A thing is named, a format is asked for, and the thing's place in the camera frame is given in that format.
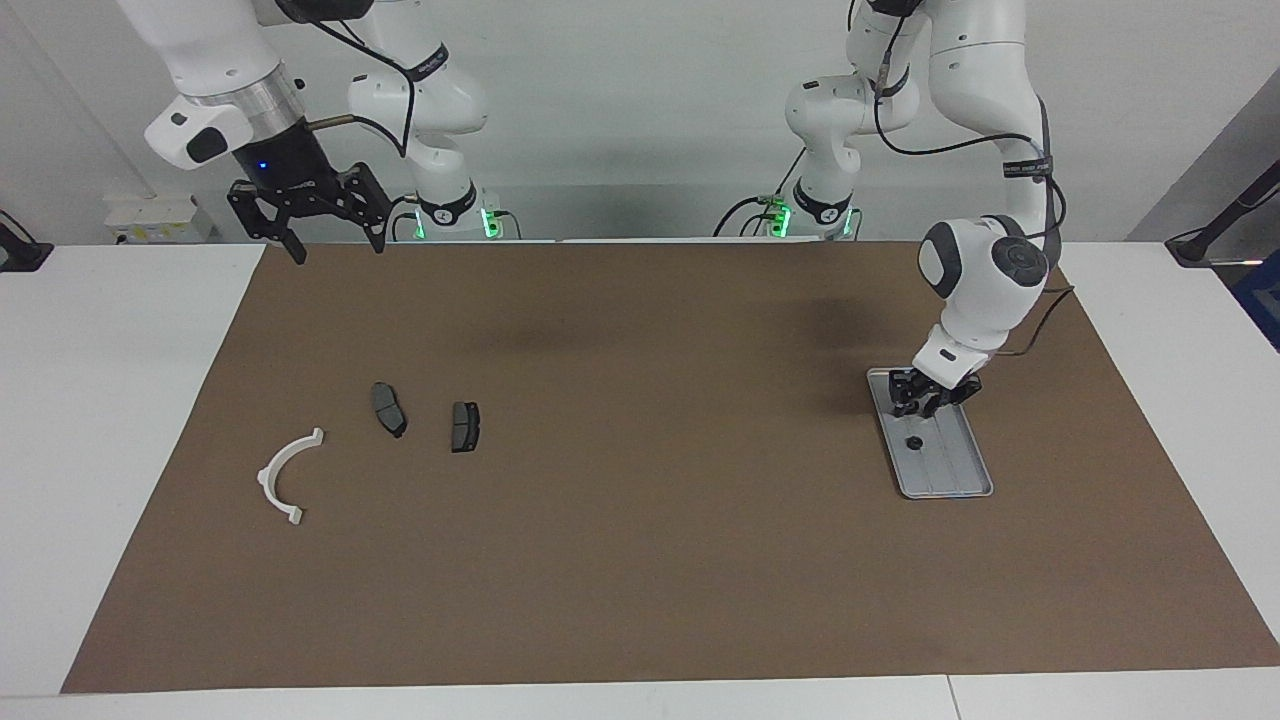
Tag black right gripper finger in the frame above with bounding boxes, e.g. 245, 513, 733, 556
228, 182, 307, 265
340, 162, 393, 253

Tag silver metal tray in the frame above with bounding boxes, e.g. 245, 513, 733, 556
867, 367, 995, 500

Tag white power box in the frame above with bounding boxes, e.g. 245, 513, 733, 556
104, 195, 217, 245

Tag curved dark brake pad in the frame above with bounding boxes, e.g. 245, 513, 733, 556
371, 381, 409, 440

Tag brown table mat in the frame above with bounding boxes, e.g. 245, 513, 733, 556
60, 240, 1280, 696

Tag blue bin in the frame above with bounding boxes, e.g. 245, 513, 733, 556
1232, 250, 1280, 353

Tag black right base cables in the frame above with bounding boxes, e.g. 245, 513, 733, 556
380, 195, 421, 243

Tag black base cables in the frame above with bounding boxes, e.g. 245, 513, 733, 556
713, 148, 809, 239
380, 195, 421, 243

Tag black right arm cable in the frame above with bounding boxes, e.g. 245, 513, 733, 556
290, 0, 451, 161

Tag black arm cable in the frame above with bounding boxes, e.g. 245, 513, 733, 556
290, 0, 451, 161
850, 0, 1076, 356

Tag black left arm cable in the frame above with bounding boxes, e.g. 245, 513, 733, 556
850, 0, 1076, 356

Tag black left base cables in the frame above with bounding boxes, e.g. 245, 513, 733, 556
713, 148, 809, 239

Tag white curved plastic bracket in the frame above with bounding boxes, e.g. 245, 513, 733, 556
257, 428, 326, 526

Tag black camera stand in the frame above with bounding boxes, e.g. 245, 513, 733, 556
1165, 158, 1280, 269

